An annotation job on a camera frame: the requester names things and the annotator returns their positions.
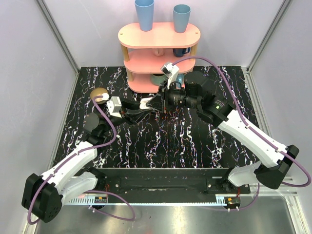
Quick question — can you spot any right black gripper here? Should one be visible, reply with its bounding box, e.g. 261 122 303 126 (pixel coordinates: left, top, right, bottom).
145 79 200 113

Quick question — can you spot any white oval case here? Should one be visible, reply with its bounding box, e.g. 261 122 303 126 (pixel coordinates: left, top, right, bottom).
139 97 153 110

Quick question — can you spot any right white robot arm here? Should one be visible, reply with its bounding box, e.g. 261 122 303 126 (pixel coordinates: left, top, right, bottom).
146 71 299 193

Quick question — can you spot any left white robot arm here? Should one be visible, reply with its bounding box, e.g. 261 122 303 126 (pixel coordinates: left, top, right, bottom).
21 95 153 225

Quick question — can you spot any green ceramic mug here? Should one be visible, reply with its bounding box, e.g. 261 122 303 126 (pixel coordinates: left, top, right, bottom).
150 74 167 86

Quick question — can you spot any light blue ceramic mug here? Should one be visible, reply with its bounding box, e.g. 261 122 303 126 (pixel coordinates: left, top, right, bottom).
177 74 184 84

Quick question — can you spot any pink mug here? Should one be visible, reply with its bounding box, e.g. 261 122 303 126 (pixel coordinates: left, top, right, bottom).
152 48 164 57

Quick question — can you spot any pink three-tier wooden shelf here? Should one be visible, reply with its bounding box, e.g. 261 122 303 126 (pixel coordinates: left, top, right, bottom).
118 22 201 93

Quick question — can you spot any dark blue mug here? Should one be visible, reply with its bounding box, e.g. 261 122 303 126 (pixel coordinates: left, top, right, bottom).
173 47 191 58

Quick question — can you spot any right light blue tumbler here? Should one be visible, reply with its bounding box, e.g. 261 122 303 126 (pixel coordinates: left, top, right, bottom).
173 4 191 33

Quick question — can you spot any light blue tumbler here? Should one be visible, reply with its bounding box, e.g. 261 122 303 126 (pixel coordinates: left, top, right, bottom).
135 0 154 32
173 4 191 33

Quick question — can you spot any left light blue tumbler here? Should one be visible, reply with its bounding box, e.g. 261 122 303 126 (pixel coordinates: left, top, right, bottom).
135 0 154 32

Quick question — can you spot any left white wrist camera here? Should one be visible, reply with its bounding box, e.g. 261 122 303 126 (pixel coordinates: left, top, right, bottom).
106 96 122 118

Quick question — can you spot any black mounting base plate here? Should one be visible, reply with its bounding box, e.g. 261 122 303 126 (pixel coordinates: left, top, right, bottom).
91 168 251 195

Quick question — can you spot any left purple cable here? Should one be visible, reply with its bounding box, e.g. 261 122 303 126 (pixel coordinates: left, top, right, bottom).
27 96 136 224

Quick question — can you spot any purple cable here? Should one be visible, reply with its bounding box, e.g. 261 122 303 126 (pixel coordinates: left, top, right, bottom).
173 56 312 212
27 96 136 224

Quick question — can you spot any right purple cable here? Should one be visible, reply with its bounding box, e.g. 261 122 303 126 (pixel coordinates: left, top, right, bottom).
173 56 312 212

